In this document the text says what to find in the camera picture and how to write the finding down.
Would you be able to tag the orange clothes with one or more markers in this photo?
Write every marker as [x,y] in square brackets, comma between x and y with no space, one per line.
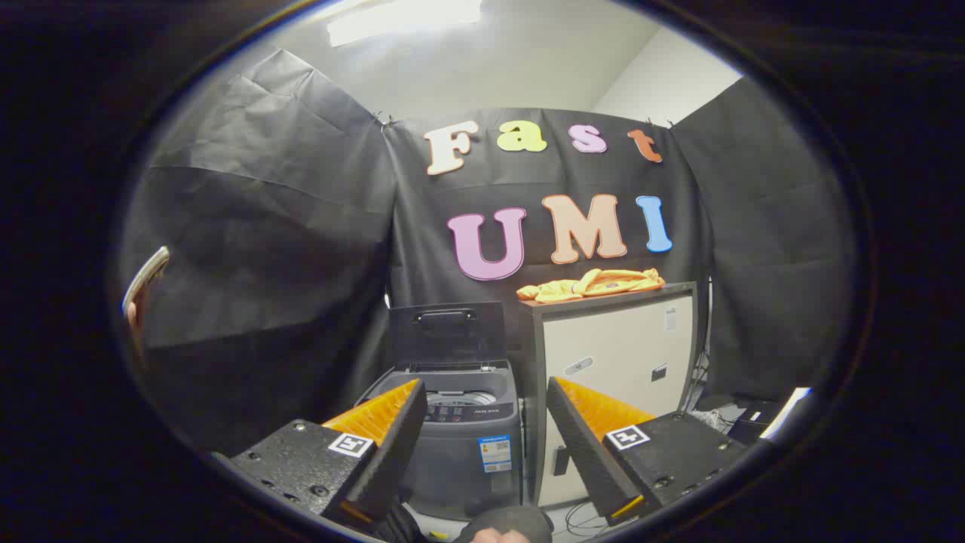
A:
[595,284]

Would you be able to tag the black box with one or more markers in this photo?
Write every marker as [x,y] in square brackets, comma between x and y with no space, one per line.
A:
[754,422]

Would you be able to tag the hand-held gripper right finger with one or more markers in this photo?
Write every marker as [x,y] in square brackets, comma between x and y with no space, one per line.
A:
[584,452]

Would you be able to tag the grey washing machine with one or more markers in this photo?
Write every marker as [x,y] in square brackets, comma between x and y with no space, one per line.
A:
[452,460]

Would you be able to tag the black backdrop cloth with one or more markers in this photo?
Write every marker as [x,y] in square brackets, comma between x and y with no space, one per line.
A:
[301,249]

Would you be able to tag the ceiling light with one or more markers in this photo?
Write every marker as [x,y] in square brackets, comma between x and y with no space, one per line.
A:
[403,16]

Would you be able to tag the white board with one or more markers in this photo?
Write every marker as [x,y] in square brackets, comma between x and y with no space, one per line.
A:
[788,411]

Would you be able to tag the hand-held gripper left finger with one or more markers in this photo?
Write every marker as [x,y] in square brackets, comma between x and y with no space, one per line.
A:
[392,452]

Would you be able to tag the white cabinet with grey frame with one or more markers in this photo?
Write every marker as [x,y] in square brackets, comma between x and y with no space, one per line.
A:
[618,347]

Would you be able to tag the silver flat device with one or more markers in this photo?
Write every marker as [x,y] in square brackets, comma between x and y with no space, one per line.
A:
[145,275]

